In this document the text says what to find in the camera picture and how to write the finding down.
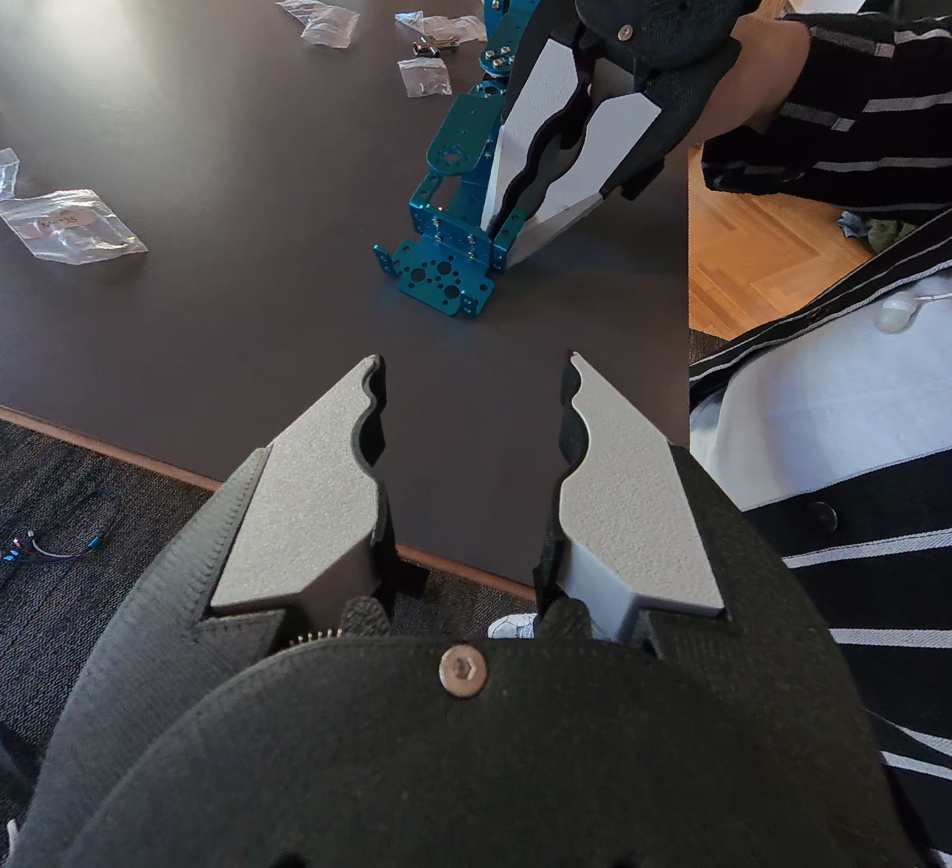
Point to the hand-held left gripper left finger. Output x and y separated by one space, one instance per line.
297 526

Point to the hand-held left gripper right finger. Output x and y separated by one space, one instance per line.
632 526

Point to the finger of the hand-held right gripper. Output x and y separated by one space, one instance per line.
613 139
532 109

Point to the blue metal toy robot arm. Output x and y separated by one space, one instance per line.
446 273

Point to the person's right forearm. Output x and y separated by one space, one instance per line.
877 109

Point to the small metal T wrench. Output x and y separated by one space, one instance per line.
435 47

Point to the person's white shoe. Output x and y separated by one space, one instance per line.
513 628

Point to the person's white shirt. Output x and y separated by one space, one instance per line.
803 407

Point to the person's dark striped jacket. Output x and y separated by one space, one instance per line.
892 585

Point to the dark green bag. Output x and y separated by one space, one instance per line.
885 228

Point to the scattered clear plastic parts bags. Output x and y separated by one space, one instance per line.
67 224

